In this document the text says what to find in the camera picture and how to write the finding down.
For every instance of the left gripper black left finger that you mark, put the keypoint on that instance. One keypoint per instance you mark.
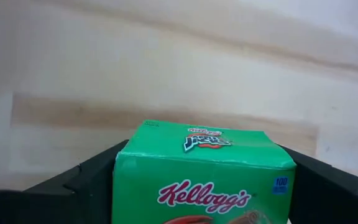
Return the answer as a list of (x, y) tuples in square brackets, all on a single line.
[(95, 186)]

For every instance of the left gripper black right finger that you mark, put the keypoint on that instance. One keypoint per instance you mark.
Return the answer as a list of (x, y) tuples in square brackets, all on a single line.
[(312, 186)]

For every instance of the green Apple Jacks box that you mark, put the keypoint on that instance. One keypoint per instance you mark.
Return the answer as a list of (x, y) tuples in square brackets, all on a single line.
[(204, 180)]

